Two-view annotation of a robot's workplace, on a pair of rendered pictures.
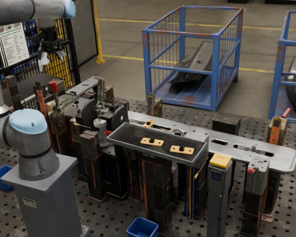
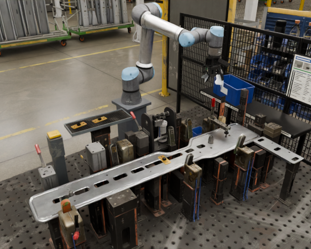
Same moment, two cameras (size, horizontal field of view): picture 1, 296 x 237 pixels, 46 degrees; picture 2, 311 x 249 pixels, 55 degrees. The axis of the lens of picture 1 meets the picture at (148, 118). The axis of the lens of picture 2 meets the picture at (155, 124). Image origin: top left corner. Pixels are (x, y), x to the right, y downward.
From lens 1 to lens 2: 2.44 m
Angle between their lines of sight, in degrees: 96
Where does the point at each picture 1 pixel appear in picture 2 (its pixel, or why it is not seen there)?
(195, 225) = not seen: hidden behind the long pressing
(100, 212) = not seen: hidden behind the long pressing
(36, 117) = (126, 71)
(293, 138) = not seen: outside the picture
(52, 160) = (123, 97)
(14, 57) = (298, 94)
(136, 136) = (112, 117)
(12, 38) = (305, 78)
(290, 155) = (40, 210)
